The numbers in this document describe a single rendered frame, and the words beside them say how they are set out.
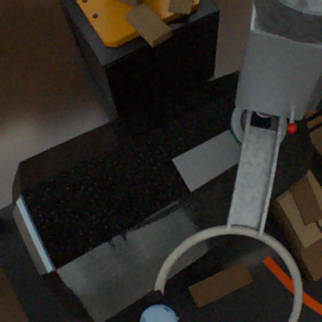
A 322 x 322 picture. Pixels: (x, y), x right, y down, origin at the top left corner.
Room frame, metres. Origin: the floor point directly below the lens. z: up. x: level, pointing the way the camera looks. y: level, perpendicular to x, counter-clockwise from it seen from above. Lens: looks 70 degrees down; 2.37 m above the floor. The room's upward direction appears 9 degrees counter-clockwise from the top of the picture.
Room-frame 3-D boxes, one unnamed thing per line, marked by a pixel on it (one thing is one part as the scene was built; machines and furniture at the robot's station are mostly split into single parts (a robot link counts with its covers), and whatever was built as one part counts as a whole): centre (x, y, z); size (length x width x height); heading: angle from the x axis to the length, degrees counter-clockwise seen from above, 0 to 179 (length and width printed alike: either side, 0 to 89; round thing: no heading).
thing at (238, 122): (0.64, -0.38, 0.82); 0.21 x 0.21 x 0.01
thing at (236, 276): (0.12, -0.20, 0.07); 0.30 x 0.12 x 0.12; 107
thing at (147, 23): (1.17, -0.03, 0.81); 0.20 x 0.10 x 0.05; 30
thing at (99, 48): (1.42, 0.02, 0.37); 0.66 x 0.66 x 0.74; 22
